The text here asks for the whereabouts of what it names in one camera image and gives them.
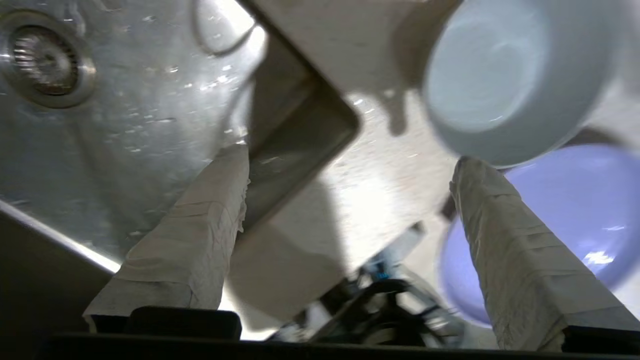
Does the round metal drain strainer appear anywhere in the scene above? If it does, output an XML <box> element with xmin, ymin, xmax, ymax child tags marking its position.
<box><xmin>0</xmin><ymin>10</ymin><xmax>97</xmax><ymax>109</ymax></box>

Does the black and silver metal frame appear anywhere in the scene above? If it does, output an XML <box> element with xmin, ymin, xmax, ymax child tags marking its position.
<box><xmin>270</xmin><ymin>222</ymin><xmax>467</xmax><ymax>348</ymax></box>

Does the purple plate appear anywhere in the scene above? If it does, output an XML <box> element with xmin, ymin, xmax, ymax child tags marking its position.
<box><xmin>439</xmin><ymin>145</ymin><xmax>640</xmax><ymax>328</ymax></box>

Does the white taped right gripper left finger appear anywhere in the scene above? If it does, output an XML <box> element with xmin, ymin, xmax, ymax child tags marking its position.
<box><xmin>82</xmin><ymin>144</ymin><xmax>250</xmax><ymax>341</ymax></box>

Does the stainless steel sink basin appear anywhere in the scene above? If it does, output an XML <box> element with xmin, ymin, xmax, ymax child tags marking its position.
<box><xmin>0</xmin><ymin>0</ymin><xmax>362</xmax><ymax>323</ymax></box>

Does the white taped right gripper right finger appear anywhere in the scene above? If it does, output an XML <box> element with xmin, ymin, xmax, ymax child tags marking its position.
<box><xmin>449</xmin><ymin>156</ymin><xmax>640</xmax><ymax>352</ymax></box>

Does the light blue bowl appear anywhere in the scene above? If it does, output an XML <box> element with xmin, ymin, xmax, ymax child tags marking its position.
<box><xmin>422</xmin><ymin>0</ymin><xmax>623</xmax><ymax>168</ymax></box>

